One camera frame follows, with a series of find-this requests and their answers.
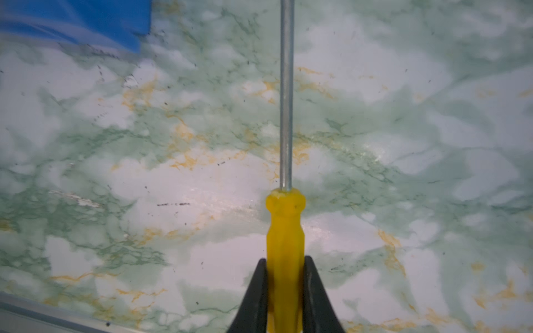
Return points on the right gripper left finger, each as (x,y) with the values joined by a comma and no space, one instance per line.
(253,312)

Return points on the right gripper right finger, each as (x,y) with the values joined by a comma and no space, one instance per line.
(318,313)

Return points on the yellow handled screwdriver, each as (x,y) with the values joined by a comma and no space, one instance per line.
(285,238)

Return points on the blue plastic bin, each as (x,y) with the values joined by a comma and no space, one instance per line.
(110,24)

